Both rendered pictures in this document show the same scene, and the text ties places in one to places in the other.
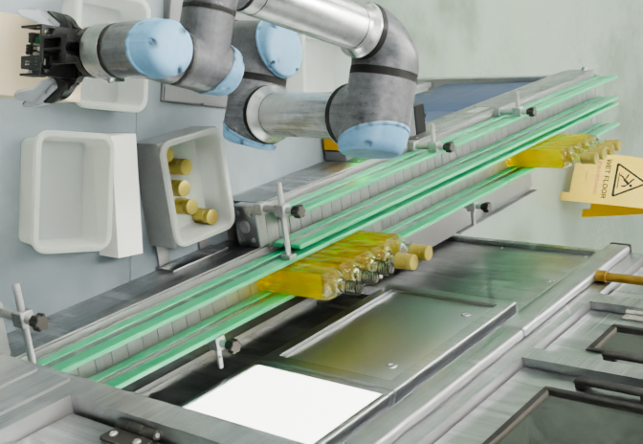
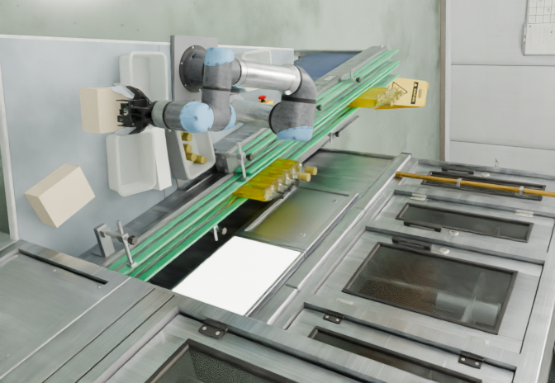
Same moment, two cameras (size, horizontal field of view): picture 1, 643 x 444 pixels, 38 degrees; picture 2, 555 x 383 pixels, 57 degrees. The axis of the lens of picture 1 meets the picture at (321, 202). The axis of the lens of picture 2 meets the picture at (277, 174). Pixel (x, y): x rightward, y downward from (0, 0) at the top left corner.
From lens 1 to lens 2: 33 cm
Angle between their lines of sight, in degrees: 12
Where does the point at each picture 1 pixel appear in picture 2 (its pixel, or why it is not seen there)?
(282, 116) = (243, 115)
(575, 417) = (394, 259)
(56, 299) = (130, 215)
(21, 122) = not seen: hidden behind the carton
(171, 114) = not seen: hidden behind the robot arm
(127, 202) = (162, 161)
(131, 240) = (165, 180)
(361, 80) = (288, 106)
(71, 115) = not seen: hidden behind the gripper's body
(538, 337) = (371, 212)
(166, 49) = (201, 120)
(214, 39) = (221, 106)
